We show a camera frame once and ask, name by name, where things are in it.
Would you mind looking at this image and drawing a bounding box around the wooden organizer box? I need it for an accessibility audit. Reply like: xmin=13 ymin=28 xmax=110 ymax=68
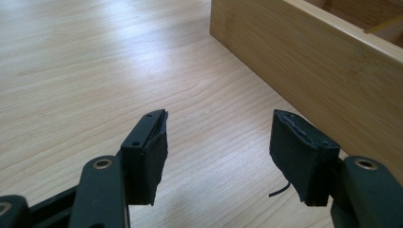
xmin=209 ymin=0 xmax=403 ymax=186

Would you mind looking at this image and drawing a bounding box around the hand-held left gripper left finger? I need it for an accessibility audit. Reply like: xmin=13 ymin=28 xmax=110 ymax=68
xmin=120 ymin=108 xmax=169 ymax=206

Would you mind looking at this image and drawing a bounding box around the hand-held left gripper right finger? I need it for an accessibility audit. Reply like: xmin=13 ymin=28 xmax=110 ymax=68
xmin=269 ymin=109 xmax=341 ymax=207

